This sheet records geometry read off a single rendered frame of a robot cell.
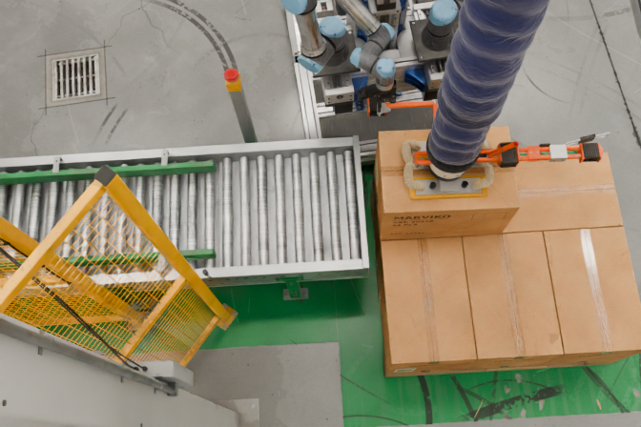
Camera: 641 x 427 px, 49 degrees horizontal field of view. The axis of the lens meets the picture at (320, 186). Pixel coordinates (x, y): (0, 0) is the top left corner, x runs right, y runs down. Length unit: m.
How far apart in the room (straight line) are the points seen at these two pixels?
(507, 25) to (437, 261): 1.71
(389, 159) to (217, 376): 1.56
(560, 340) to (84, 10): 3.57
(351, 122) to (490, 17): 2.18
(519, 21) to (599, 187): 1.89
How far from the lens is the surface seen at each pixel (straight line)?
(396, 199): 3.15
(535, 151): 3.18
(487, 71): 2.25
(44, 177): 3.84
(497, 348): 3.46
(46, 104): 4.78
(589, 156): 3.22
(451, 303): 3.46
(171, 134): 4.44
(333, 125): 4.10
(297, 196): 3.57
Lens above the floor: 3.89
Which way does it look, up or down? 69 degrees down
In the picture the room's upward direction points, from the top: 5 degrees counter-clockwise
